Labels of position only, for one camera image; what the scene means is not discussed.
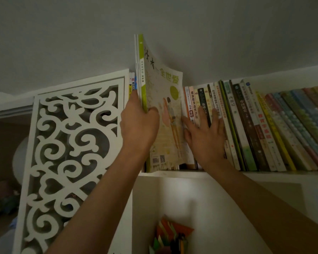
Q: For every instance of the colourful stationery bundle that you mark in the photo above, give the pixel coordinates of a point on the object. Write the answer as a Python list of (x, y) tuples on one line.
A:
[(180, 230)]

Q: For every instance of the person's left forearm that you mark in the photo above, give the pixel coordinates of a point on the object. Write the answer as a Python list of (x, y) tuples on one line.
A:
[(100, 203)]

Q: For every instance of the white bookshelf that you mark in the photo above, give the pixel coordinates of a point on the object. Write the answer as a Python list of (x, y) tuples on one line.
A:
[(267, 175)]

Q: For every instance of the pale green magazine couple print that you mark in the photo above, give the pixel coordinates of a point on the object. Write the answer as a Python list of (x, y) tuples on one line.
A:
[(159, 81)]

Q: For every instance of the person's right forearm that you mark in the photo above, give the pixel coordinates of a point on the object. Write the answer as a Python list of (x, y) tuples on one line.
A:
[(267, 208)]

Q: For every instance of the person's left hand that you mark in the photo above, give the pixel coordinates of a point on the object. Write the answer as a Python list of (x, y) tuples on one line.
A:
[(137, 129)]

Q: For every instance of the white carved lattice panel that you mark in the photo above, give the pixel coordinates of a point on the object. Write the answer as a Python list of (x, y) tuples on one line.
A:
[(82, 79)]

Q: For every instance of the row of shelved books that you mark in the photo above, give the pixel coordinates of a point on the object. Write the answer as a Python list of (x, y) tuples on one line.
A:
[(254, 134)]

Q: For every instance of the person's right hand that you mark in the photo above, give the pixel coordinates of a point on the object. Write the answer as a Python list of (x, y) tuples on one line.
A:
[(206, 145)]

